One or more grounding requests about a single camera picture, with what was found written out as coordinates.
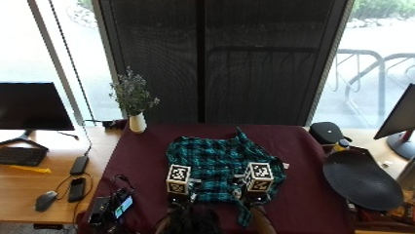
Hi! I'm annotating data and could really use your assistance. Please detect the person's right hand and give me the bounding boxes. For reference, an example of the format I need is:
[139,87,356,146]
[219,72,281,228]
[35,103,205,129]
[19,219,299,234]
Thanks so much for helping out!
[233,174,273,207]

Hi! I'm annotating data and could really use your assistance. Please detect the person's left hand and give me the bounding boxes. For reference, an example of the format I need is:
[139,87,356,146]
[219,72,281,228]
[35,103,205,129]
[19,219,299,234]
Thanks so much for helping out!
[168,176,203,207]

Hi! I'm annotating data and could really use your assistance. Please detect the white marker cube on left glove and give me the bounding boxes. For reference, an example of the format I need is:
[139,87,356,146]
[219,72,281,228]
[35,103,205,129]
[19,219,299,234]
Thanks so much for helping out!
[166,163,193,196]

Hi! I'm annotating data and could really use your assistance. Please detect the white marker cube on glove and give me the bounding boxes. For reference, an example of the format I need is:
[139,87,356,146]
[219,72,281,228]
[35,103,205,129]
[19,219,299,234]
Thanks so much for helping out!
[166,163,193,196]
[243,161,276,193]

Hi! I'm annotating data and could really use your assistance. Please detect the white marker cube on right glove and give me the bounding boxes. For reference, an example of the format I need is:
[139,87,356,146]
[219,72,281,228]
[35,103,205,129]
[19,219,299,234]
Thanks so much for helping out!
[243,161,276,193]

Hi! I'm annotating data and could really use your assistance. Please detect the teal plaid shirt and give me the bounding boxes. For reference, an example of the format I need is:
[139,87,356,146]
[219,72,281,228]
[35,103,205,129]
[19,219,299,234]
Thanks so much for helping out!
[166,127,288,228]

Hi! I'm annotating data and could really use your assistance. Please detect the maroon tablecloth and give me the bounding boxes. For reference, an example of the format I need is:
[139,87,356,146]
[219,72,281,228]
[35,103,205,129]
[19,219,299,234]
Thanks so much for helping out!
[78,122,357,234]

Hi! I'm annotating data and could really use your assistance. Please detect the white ceramic vase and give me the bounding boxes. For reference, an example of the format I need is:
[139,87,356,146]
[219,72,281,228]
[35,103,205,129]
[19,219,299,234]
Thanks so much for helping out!
[128,111,150,135]

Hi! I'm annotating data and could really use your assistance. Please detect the yellow bottle with black cap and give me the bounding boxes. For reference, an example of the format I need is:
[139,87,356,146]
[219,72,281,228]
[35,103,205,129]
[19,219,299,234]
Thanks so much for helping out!
[332,138,352,153]

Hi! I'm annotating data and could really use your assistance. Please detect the black smartphone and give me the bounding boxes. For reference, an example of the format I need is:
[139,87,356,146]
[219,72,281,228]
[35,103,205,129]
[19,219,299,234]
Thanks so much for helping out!
[68,176,87,203]

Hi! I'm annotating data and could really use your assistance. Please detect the bunch of small-leaved flowers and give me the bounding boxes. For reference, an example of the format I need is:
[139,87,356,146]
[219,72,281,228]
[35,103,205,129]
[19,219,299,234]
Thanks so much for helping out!
[108,66,162,117]

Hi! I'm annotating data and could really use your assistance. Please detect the dark grey computer mouse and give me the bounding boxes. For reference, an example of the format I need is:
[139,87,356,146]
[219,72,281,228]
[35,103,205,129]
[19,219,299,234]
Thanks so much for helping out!
[34,190,59,213]

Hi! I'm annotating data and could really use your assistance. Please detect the black mesh window blind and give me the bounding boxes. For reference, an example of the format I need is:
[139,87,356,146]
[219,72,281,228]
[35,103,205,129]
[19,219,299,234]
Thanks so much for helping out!
[92,0,353,127]

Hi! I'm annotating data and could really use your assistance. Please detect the yellow flat strip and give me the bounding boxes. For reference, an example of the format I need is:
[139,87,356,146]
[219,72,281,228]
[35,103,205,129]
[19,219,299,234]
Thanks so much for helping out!
[10,164,54,175]

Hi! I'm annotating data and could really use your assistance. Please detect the black keyboard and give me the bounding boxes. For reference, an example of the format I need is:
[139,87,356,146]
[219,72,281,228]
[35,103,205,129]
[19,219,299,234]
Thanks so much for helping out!
[0,146,50,168]

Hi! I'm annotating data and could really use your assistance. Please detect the black monitor with grey stand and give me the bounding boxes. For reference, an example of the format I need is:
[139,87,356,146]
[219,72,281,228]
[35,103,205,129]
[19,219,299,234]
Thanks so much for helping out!
[373,83,415,161]

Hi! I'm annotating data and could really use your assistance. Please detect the grey metal bike rack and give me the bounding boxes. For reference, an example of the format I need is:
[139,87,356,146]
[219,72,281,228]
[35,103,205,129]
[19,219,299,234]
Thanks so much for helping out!
[332,48,415,125]

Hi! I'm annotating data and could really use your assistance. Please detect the black computer monitor with stand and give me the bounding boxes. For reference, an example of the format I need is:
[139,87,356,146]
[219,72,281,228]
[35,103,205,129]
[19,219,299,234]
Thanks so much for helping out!
[0,81,76,151]

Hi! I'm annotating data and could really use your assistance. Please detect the black recording device with screen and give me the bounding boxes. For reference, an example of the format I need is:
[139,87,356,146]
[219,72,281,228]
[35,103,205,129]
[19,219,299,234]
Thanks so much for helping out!
[87,187,136,226]

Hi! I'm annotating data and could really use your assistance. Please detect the black cable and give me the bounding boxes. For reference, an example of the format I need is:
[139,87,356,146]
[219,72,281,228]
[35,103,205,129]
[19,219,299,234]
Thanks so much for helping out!
[55,172,95,225]

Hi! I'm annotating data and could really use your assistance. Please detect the grey window frame post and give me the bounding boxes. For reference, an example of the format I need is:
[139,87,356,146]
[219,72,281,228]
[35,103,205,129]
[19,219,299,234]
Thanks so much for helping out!
[27,0,87,125]

